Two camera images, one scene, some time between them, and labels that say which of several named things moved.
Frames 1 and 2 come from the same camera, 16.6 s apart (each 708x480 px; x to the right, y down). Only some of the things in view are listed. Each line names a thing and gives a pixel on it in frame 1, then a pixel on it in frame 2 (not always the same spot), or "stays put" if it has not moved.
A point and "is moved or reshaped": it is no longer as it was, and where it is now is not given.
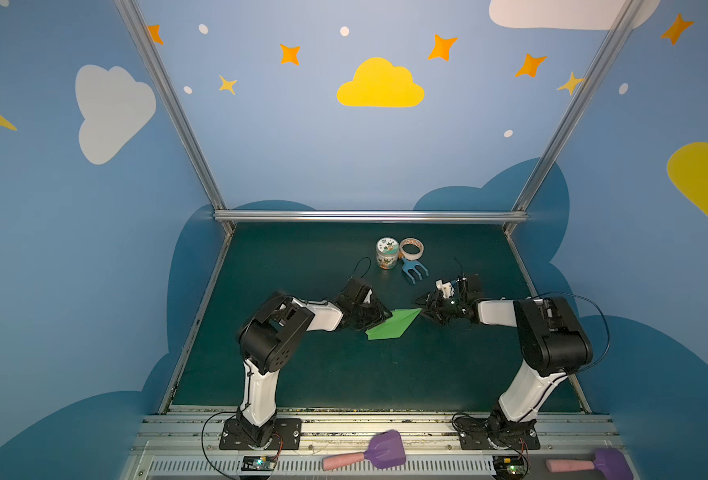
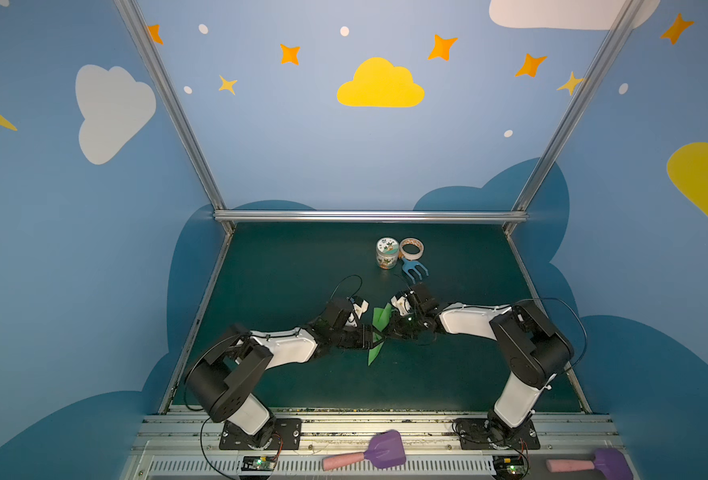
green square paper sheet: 395,326 is moved or reshaped
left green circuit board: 258,463 stays put
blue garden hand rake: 410,265 stays put
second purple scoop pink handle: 608,464 stays put
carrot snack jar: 387,252 stays put
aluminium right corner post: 620,26 stays put
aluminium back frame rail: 370,216 stays put
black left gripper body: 369,307 to 357,335
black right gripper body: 440,307 to 399,324
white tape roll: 411,256 stays put
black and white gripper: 446,288 to 402,304
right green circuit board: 510,466 stays put
